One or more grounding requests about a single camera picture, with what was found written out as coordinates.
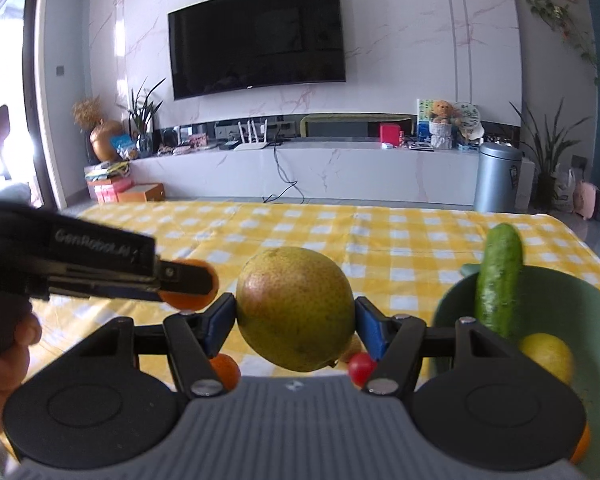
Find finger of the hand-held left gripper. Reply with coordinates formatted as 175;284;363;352
152;259;217;297

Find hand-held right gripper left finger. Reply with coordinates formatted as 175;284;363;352
77;292;237;400

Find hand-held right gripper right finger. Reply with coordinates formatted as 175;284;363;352
355;296;526;397

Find orange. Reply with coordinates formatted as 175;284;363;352
161;259;220;312
569;422;592;465
209;353;242;392

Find small red tomato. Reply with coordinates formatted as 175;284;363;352
348;352;378;388

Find green cucumber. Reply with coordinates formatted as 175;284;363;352
474;223;524;339

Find person's left hand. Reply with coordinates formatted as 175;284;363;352
0;310;43;438

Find pink storage boxes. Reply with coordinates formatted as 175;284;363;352
87;177;133;204

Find stack of yellow-green folders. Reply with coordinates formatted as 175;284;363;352
84;160;133;181

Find orange cardboard box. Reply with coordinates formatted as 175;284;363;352
116;183;166;203

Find golden acorn-shaped vase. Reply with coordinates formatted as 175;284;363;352
90;120;126;163

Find yellow checked tablecloth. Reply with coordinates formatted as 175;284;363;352
0;200;600;461

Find blue snack bag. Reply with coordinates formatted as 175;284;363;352
111;134;138;161

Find green plant in glass vase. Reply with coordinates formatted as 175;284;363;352
116;77;167;157

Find dried flower bunch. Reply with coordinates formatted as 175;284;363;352
72;96;103;131

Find white router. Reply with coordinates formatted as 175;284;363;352
233;117;271;152

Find white marble TV cabinet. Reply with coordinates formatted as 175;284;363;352
130;112;523;206

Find grey metal trash can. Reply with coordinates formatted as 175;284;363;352
473;142;523;213

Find blue picture book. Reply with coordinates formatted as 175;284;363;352
416;99;436;141

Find potted long-leaf plant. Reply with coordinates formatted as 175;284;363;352
510;99;593;211

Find brown teddy bear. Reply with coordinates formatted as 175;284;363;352
428;100;456;123

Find round paper fan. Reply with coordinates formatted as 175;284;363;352
452;101;482;128

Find white plastic bag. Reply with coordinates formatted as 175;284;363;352
555;165;577;213

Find pink heater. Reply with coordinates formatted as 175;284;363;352
574;181;600;220

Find hanging ivy plant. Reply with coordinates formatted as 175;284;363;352
526;0;598;66

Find black cable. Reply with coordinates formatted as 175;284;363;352
262;145;306;204

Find black wall television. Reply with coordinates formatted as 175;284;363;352
168;0;347;101

